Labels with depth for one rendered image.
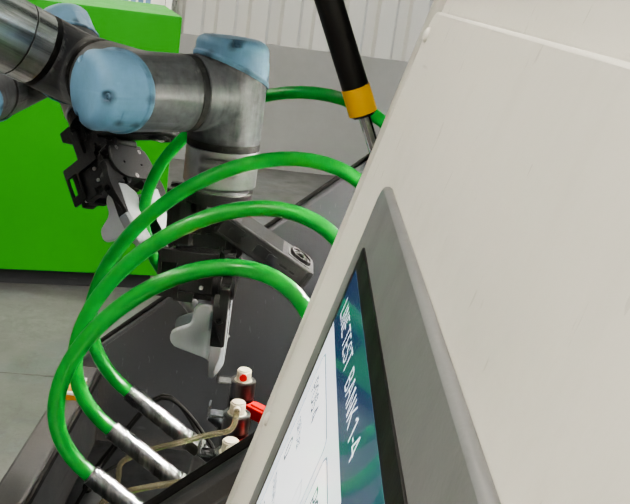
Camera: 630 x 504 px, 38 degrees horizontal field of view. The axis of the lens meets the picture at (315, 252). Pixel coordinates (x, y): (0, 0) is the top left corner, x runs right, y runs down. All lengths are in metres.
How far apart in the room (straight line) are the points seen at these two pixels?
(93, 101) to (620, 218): 0.70
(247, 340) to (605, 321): 1.18
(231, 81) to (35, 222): 3.47
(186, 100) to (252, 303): 0.51
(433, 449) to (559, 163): 0.07
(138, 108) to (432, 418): 0.64
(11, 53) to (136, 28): 3.26
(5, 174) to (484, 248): 4.06
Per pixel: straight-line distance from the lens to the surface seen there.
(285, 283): 0.71
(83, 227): 4.33
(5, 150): 4.25
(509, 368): 0.20
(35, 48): 0.92
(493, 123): 0.29
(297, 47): 7.42
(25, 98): 1.24
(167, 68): 0.86
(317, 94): 0.98
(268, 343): 1.33
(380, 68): 7.50
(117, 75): 0.83
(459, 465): 0.20
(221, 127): 0.90
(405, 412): 0.25
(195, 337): 0.98
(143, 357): 1.36
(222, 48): 0.89
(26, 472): 1.13
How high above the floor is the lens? 1.53
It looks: 17 degrees down
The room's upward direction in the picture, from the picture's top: 8 degrees clockwise
